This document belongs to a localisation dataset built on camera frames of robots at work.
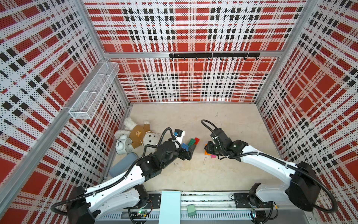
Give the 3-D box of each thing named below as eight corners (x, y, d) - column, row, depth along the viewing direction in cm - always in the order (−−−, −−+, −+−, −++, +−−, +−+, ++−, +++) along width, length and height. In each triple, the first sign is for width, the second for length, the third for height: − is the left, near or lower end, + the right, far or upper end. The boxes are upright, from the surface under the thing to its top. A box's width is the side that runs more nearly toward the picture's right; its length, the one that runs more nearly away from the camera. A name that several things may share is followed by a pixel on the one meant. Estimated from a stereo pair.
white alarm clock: (121, 156, 91) (113, 148, 82) (125, 143, 98) (119, 134, 89) (129, 156, 91) (122, 148, 82) (133, 143, 98) (127, 134, 88)
